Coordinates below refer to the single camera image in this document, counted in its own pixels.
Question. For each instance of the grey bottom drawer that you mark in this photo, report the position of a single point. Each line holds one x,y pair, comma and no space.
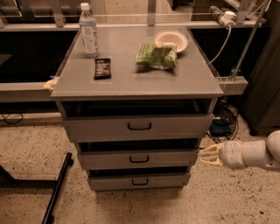
137,178

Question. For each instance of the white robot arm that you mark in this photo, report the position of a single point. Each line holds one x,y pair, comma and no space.
264,154

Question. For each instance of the white paper bowl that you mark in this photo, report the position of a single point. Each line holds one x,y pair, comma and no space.
176,38

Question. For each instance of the yellow tape scrap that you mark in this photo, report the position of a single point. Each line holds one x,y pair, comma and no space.
51,84

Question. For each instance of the green chip bag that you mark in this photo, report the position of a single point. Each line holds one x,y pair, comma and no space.
157,56

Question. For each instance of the grey drawer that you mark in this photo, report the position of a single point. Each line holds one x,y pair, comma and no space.
126,120
137,178
138,154

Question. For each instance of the dark grey side cabinet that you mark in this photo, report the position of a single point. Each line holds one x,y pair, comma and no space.
260,103

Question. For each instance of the blue box on floor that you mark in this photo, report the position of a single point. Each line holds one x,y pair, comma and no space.
220,128

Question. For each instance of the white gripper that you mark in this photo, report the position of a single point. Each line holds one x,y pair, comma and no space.
231,154

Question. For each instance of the black metal floor stand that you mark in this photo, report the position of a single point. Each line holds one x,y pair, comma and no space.
8,181

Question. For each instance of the grey drawer cabinet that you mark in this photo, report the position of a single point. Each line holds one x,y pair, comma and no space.
191,79

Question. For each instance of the black snack packet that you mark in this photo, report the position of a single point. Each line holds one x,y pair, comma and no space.
102,69

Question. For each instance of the grey top drawer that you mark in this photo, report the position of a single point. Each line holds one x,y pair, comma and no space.
126,120

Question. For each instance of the clear plastic water bottle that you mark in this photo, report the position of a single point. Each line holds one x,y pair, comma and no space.
88,31

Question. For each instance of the grey metal rail frame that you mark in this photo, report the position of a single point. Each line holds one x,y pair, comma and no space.
34,33

